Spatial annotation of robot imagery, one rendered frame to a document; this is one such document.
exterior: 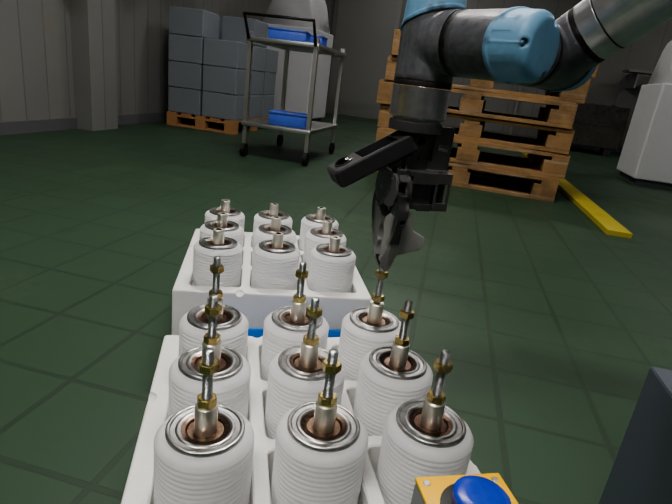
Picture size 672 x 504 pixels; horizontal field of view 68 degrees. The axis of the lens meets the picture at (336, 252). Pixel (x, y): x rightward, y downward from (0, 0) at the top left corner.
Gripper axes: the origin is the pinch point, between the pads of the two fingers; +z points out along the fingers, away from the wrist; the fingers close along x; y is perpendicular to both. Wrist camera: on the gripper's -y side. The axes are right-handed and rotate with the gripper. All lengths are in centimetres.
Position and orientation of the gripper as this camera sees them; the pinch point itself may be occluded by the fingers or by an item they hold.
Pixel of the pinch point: (379, 260)
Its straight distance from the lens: 72.5
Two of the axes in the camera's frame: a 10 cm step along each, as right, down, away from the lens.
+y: 9.5, 0.1, 3.2
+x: -3.0, -3.5, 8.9
